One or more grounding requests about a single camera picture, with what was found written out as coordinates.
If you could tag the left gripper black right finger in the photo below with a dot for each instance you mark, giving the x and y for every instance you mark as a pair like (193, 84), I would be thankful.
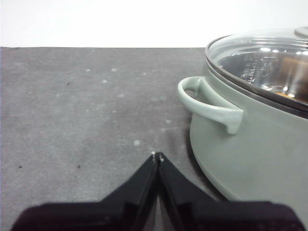
(192, 207)

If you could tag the glass lid with green knob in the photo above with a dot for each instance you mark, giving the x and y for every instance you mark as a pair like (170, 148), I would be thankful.
(262, 55)

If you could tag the pale green electric steamer pot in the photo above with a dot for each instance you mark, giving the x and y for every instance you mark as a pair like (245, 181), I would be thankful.
(252, 149)

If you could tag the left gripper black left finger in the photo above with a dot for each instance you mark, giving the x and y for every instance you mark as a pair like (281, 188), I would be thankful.
(125, 207)

